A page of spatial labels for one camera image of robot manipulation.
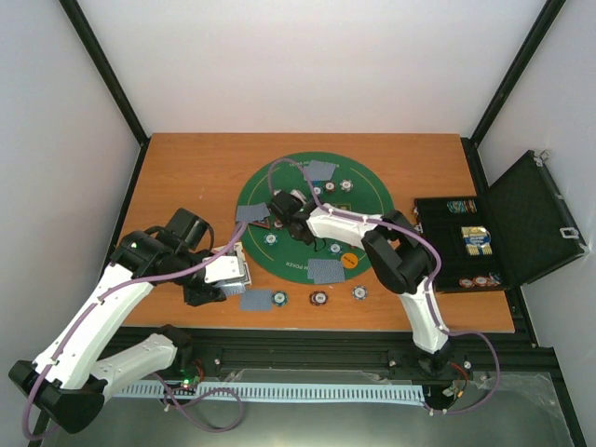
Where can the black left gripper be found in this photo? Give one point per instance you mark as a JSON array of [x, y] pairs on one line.
[[195, 296]]

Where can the blue backed card deck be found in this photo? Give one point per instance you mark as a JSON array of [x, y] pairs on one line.
[[230, 288]]

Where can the blue burn card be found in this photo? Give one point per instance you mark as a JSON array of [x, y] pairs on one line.
[[256, 300]]

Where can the green blue chip stack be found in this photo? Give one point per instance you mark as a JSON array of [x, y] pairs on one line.
[[279, 298]]

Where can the orange black chip stack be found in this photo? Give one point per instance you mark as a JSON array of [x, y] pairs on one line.
[[318, 298]]

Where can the purple white chip stack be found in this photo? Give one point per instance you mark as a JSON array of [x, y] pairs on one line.
[[360, 293]]

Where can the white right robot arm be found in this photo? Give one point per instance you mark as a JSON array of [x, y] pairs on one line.
[[401, 260]]

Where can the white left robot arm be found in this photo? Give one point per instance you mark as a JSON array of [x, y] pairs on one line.
[[69, 381]]

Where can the green round poker mat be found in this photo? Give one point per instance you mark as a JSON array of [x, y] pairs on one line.
[[288, 259]]

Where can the orange big blind button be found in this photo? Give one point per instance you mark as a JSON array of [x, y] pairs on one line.
[[349, 260]]

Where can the multicolour chips in case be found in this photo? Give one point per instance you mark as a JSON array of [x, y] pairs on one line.
[[462, 206]]

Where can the gold blue card pack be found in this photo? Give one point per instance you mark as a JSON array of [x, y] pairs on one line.
[[477, 240]]

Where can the red chips in case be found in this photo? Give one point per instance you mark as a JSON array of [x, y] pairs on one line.
[[478, 282]]

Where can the black chip carrying case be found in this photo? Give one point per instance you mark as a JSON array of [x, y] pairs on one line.
[[533, 232]]

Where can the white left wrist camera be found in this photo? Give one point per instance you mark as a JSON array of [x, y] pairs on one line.
[[225, 268]]

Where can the light blue cable duct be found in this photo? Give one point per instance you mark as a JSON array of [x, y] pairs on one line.
[[301, 393]]

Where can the black front frame rail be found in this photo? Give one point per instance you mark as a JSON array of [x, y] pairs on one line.
[[374, 351]]

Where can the black frame post left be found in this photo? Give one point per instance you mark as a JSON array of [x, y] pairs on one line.
[[93, 47]]

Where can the black frame post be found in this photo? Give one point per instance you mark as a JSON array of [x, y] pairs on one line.
[[531, 43], [93, 47]]

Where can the black frame post right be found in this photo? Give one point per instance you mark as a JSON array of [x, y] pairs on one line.
[[531, 43]]

